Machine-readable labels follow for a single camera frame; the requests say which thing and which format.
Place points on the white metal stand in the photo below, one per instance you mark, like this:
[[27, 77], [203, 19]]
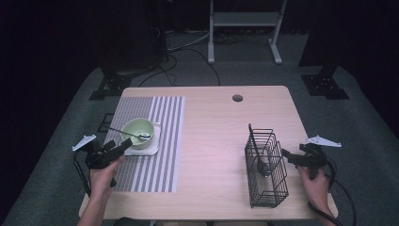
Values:
[[241, 19]]

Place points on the white square coaster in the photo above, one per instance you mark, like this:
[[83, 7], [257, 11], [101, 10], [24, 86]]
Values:
[[155, 147]]

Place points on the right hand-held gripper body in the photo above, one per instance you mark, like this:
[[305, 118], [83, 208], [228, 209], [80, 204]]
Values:
[[312, 158]]

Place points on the grey striped placemat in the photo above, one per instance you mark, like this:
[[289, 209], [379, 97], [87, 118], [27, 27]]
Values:
[[163, 141]]

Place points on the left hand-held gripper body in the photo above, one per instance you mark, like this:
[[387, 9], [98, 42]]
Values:
[[97, 157]]

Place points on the light green bowl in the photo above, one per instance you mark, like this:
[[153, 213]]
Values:
[[138, 128]]

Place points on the person's left hand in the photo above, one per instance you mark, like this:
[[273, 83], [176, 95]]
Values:
[[105, 179]]

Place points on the person's right hand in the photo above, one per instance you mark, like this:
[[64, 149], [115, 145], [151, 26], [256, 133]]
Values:
[[315, 188]]

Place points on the black stand base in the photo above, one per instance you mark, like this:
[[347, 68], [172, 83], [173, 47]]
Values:
[[111, 86], [324, 84]]

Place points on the black ladle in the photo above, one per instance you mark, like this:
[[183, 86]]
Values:
[[258, 157]]

